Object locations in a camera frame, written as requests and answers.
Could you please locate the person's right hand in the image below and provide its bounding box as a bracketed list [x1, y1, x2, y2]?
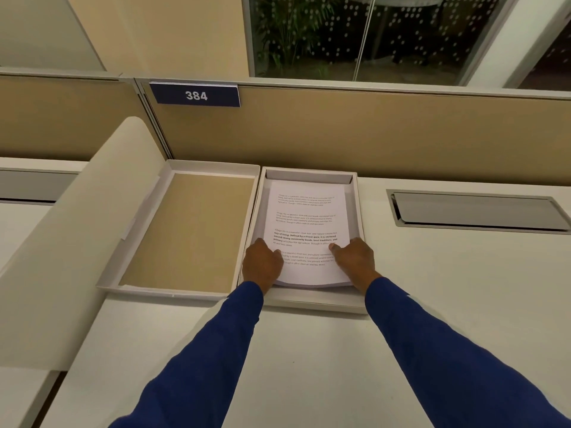
[332, 237, 382, 292]

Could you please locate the person's left hand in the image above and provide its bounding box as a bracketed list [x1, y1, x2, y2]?
[242, 238, 284, 295]

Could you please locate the printed white paper stack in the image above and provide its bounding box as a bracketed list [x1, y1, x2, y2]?
[262, 177, 353, 288]

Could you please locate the person's right forearm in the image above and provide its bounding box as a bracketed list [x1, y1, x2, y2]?
[364, 276, 571, 428]

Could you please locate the person's left forearm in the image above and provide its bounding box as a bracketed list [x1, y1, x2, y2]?
[109, 281, 265, 428]

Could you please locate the white cardboard box base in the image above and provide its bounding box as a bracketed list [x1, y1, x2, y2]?
[239, 166, 369, 315]

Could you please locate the white box lid brown inside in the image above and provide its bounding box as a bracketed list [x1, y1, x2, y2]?
[96, 159, 261, 302]

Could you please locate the beige desk partition panel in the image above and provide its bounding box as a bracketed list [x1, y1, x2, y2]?
[135, 77, 571, 187]
[0, 69, 172, 162]

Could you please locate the blue desk number sign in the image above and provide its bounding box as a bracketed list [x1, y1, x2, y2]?
[148, 81, 241, 108]

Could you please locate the white side divider panel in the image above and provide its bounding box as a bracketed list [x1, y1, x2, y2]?
[0, 116, 169, 371]

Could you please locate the dotted glass window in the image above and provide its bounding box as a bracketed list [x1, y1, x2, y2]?
[243, 0, 518, 87]

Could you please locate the green potted plant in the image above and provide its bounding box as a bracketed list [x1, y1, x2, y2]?
[255, 0, 357, 72]

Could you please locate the silver cable access flap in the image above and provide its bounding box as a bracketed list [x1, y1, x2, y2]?
[386, 189, 571, 235]

